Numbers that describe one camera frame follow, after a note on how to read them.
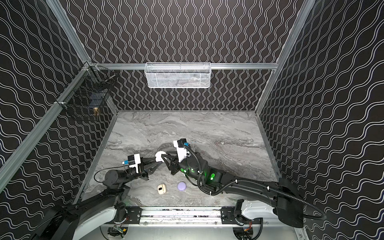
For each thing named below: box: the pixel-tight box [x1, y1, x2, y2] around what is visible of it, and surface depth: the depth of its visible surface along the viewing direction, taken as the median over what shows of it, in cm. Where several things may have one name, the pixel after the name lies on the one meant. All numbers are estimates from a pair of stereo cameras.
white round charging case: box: [155, 151, 168, 163], surface depth 67 cm
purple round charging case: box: [177, 181, 187, 191], surface depth 85 cm
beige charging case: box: [157, 183, 167, 195], surface depth 83 cm
